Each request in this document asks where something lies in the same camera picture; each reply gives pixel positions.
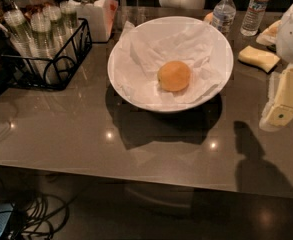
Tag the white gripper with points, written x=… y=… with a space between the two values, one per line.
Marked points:
x=279 y=111

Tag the orange fruit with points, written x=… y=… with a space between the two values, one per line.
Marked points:
x=174 y=76

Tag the small orange object behind bowl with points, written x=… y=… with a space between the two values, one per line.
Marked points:
x=208 y=18

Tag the white bowl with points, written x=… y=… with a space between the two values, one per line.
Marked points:
x=119 y=74

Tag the yellow sponge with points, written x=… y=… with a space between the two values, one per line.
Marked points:
x=261 y=59

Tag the clear water bottle white cap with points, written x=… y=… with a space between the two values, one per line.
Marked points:
x=223 y=16

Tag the white paper liner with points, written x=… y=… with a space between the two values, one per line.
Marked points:
x=159 y=47

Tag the white lidded jar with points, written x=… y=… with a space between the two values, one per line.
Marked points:
x=100 y=15

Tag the plastic cup stack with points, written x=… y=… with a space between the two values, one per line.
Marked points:
x=71 y=24
x=42 y=37
x=53 y=13
x=21 y=37

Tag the black wire rack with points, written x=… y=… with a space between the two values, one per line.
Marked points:
x=21 y=77

